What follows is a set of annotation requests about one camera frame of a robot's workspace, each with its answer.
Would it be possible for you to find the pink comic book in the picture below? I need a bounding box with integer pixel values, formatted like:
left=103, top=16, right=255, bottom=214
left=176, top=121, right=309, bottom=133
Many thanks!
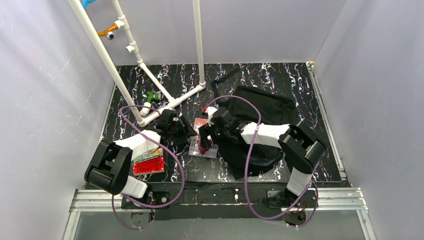
left=188, top=117, right=218, bottom=159

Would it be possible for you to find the black student backpack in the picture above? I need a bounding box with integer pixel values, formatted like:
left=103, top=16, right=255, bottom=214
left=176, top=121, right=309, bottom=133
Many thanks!
left=207, top=68, right=297, bottom=180

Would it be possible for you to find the red patterned book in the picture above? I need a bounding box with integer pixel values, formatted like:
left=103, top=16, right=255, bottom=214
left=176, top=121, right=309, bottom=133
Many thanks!
left=133, top=157, right=165, bottom=176

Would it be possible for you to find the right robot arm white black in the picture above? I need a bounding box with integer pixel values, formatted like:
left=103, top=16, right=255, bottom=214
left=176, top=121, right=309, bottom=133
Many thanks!
left=199, top=106, right=326, bottom=208

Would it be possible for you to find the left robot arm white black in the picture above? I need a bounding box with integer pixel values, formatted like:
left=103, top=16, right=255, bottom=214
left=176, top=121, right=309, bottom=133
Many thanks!
left=84, top=109, right=197, bottom=199

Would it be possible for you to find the green pipe valve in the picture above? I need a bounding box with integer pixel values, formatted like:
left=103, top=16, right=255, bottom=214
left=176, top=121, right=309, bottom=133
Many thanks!
left=146, top=91, right=163, bottom=103

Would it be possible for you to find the orange pipe valve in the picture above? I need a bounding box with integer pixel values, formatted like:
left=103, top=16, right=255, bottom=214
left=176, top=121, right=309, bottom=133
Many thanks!
left=97, top=23, right=120, bottom=40

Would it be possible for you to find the blue pipe valve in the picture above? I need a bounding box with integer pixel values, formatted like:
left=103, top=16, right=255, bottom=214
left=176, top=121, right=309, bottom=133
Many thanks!
left=81, top=0, right=97, bottom=9

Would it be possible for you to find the white PVC pipe frame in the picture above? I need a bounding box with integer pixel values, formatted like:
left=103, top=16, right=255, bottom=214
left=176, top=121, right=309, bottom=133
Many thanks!
left=67, top=0, right=207, bottom=128

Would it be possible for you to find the black mounting base plate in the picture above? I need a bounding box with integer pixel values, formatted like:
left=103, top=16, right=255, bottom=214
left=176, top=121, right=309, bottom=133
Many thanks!
left=120, top=180, right=319, bottom=221

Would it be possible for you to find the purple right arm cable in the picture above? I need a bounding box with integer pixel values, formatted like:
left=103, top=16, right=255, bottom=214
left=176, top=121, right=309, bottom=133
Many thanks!
left=203, top=95, right=320, bottom=228

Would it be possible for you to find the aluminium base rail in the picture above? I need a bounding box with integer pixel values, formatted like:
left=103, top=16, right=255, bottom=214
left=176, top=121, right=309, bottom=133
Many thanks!
left=63, top=184, right=376, bottom=240

